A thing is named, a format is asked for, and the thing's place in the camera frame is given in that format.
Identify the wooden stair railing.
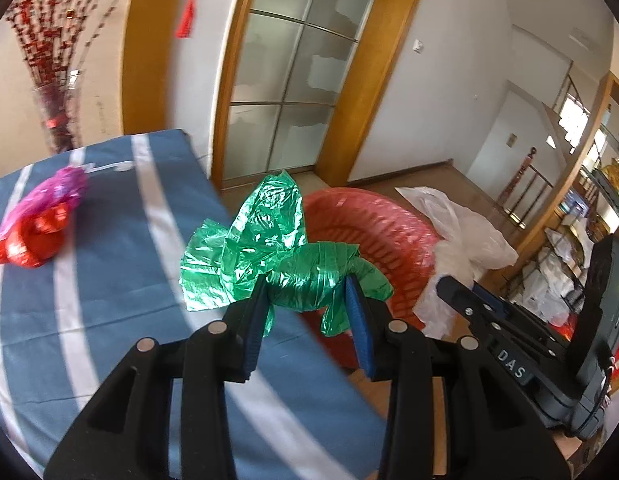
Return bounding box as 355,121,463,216
496,146,553,229

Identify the glass vase with red branches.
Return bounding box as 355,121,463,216
4,0,119,154

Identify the clear white plastic bag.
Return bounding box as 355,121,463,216
397,186,519,339

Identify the blue white striped tablecloth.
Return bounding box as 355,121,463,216
0,130,384,479

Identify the dark green plastic bag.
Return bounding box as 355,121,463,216
179,171,393,337

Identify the small red plastic bag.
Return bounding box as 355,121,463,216
0,203,70,269

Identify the frosted glass sliding door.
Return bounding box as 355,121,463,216
210,0,419,186

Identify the purple plastic bag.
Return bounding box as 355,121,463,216
0,166,88,238

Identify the pink basket with red liner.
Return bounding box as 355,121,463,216
300,186,441,371

